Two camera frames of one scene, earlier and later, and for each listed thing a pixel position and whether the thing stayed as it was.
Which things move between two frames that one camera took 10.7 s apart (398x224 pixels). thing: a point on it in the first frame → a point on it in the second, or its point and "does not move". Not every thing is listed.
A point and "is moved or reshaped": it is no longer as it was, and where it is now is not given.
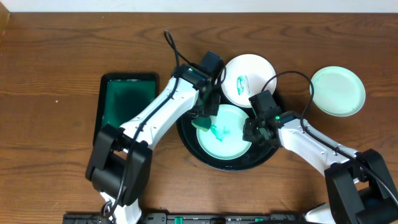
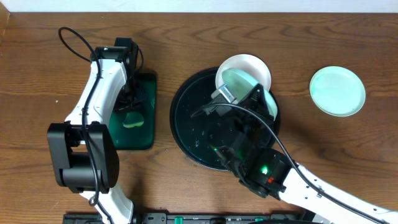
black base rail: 163,218 does not move
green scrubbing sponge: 203,123 is moved or reshaped
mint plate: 338,91 does not move
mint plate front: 224,140 is moved or reshaped
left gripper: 211,106 → 130,101
